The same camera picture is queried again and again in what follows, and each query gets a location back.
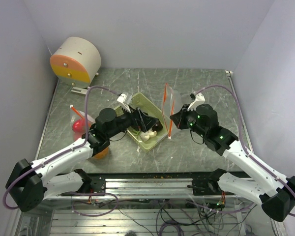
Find dark toy plum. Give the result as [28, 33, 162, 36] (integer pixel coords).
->
[152, 124, 163, 132]

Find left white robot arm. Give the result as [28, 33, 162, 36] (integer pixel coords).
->
[4, 108, 160, 212]

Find purple cable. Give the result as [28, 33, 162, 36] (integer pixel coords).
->
[2, 86, 123, 209]
[194, 85, 295, 217]

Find aluminium rail frame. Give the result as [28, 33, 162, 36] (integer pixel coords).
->
[36, 172, 276, 197]

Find beige drum orange yellow face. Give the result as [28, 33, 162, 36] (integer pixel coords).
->
[50, 36, 102, 88]

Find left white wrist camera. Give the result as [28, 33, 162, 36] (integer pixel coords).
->
[117, 92, 132, 112]

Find red yellow toy mango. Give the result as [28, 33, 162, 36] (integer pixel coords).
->
[71, 118, 85, 133]

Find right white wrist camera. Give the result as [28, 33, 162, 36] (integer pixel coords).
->
[187, 92, 206, 111]

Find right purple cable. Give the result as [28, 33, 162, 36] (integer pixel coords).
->
[194, 85, 295, 217]

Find loose cables under table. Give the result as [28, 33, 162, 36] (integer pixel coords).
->
[68, 191, 261, 236]

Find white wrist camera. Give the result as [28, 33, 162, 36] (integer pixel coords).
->
[187, 92, 206, 111]
[117, 92, 132, 112]

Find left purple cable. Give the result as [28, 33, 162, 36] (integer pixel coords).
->
[2, 86, 123, 209]

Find spare clear zip bag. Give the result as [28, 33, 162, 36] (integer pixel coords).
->
[161, 83, 183, 140]

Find small white bracket block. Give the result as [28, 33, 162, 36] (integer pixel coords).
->
[71, 87, 88, 96]

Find white toy garlic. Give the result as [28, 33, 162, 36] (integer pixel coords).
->
[139, 130, 157, 142]

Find pale green plastic basket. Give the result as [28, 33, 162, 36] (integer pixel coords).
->
[127, 92, 168, 152]

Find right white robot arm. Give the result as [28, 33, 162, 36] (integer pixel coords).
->
[170, 104, 295, 222]

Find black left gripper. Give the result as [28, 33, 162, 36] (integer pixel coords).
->
[106, 103, 159, 139]

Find clear zip bag orange zipper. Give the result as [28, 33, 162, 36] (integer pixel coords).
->
[69, 104, 111, 162]

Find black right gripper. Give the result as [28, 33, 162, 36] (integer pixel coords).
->
[170, 104, 207, 138]

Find orange toy bell pepper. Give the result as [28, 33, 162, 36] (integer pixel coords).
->
[92, 147, 109, 160]

